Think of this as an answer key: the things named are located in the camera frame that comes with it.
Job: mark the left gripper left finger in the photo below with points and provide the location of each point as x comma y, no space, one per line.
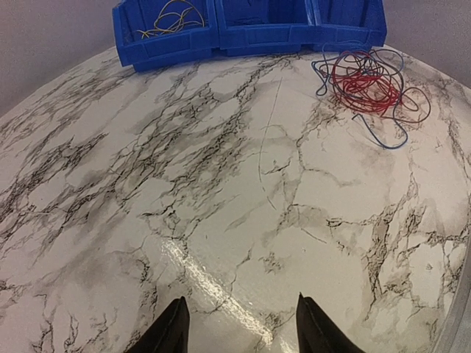
169,333

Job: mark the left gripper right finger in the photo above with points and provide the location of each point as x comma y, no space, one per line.
317,333

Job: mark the blue three-compartment plastic bin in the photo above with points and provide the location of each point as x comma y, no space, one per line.
155,34

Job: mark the aluminium front rail frame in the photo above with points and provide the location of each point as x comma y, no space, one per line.
455,336

